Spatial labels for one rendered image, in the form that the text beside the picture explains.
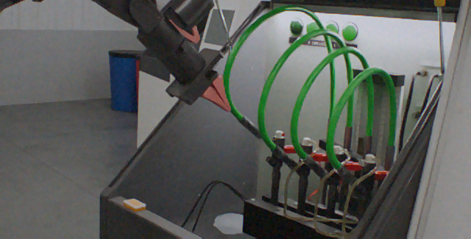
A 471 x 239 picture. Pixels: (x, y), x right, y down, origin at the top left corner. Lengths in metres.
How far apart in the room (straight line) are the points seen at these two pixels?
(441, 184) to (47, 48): 7.11
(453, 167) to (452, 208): 0.07
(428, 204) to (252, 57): 0.75
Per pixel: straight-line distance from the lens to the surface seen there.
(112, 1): 0.81
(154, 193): 1.46
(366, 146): 1.26
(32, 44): 7.78
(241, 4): 4.09
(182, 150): 1.49
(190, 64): 0.88
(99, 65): 8.23
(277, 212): 1.25
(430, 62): 1.35
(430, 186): 1.08
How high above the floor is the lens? 1.42
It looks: 10 degrees down
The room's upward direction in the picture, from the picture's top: 3 degrees clockwise
